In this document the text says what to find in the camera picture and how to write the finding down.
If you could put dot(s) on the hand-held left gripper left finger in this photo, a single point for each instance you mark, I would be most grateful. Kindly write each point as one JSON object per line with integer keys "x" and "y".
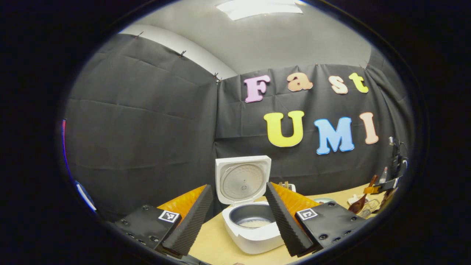
{"x": 195, "y": 224}

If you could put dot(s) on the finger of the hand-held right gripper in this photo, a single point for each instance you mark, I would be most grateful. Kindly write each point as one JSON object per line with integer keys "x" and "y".
{"x": 371, "y": 190}
{"x": 388, "y": 198}

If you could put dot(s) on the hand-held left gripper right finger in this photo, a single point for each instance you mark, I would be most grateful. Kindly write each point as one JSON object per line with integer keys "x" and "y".
{"x": 285, "y": 224}

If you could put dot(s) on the brown wooden spoon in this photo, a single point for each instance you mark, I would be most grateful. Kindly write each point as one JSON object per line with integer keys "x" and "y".
{"x": 357, "y": 206}

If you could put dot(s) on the white rice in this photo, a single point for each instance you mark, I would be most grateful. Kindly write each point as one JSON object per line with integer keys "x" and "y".
{"x": 255, "y": 223}

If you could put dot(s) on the white rice cooker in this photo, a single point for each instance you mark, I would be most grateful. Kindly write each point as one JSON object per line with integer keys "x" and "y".
{"x": 243, "y": 180}

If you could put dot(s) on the clear bottle with red cap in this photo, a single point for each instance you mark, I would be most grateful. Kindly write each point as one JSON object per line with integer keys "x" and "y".
{"x": 383, "y": 176}

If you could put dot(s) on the white divided dish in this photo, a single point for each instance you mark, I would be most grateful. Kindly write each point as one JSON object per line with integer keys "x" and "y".
{"x": 353, "y": 200}

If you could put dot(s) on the white toaster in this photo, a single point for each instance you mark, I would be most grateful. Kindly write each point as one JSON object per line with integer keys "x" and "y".
{"x": 291, "y": 188}

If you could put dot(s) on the pale green plate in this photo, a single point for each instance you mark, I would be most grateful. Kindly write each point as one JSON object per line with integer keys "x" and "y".
{"x": 323, "y": 200}

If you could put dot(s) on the black backdrop cloth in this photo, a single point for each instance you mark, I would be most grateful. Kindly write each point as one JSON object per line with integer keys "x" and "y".
{"x": 147, "y": 129}

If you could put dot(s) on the white and blue object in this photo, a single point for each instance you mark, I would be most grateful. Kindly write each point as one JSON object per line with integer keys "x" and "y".
{"x": 86, "y": 197}

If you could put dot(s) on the ceiling light panel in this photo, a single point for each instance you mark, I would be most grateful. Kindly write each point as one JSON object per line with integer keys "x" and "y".
{"x": 257, "y": 9}

